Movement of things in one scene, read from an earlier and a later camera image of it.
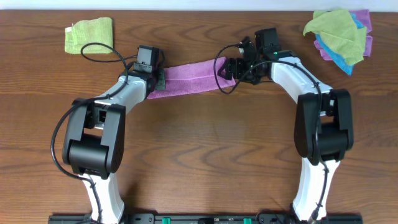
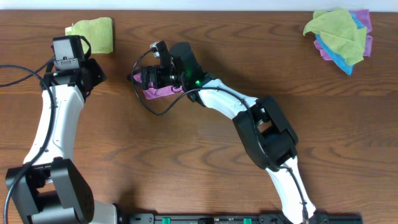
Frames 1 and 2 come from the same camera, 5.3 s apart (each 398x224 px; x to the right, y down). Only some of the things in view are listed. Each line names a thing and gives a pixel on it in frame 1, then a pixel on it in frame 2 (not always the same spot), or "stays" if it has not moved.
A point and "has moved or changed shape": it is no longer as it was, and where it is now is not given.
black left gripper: x=160 y=78 to x=95 y=73
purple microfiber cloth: x=198 y=76 has moved or changed shape
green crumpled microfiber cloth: x=341 y=33 stays
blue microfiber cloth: x=333 y=54 stays
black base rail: x=204 y=218 stays
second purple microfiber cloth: x=364 y=15 stays
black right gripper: x=235 y=66 to x=148 y=78
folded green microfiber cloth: x=99 y=30 stays
